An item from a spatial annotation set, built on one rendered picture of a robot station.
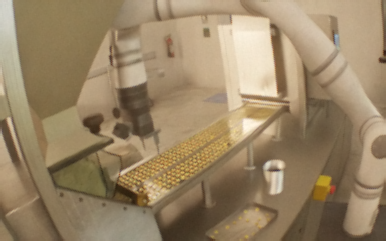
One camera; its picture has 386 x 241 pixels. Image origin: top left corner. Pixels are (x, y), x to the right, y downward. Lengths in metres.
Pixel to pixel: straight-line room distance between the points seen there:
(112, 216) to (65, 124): 0.21
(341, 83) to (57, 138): 0.57
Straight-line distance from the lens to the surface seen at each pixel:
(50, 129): 0.53
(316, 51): 0.53
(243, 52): 1.24
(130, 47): 0.60
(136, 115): 0.62
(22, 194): 0.53
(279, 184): 0.91
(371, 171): 0.64
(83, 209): 0.54
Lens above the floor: 1.34
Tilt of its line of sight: 19 degrees down
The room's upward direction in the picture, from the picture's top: 8 degrees counter-clockwise
